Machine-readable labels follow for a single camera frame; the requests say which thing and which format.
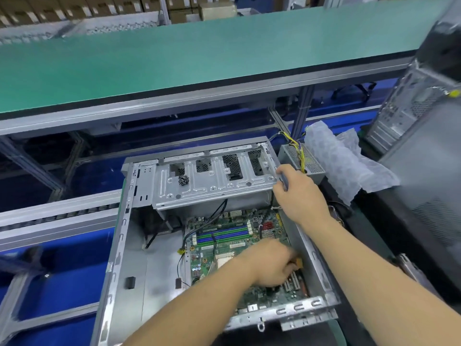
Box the person's left hand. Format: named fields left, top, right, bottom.
left=240, top=237, right=304, bottom=288

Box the person's right hand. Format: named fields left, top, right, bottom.
left=272, top=163, right=333, bottom=228

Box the grey power supply unit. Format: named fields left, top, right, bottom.
left=274, top=129, right=329, bottom=186

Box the green motherboard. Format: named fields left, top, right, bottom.
left=180, top=207, right=311, bottom=316

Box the metal heatsink cooler fan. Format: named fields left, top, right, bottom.
left=328, top=201, right=354, bottom=225

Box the green RAM stick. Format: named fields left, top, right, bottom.
left=193, top=225, right=255, bottom=245

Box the black and silver computer case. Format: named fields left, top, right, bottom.
left=90, top=136, right=342, bottom=346

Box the person's left forearm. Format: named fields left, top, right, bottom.
left=122, top=257, right=261, bottom=346

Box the dark grey case side panel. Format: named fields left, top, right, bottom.
left=378, top=97, right=461, bottom=293

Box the grey computer tower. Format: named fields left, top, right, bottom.
left=364, top=18, right=461, bottom=156

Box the white bubble wrap bag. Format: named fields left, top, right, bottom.
left=303, top=120, right=401, bottom=208

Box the green conveyor belt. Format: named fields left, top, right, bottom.
left=0, top=0, right=455, bottom=116

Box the stack of cardboard boxes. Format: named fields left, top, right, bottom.
left=0, top=0, right=239, bottom=27

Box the black cable loop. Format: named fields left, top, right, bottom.
left=335, top=81, right=380, bottom=104

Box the aluminium roller conveyor rail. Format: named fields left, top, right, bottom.
left=0, top=189, right=123, bottom=252

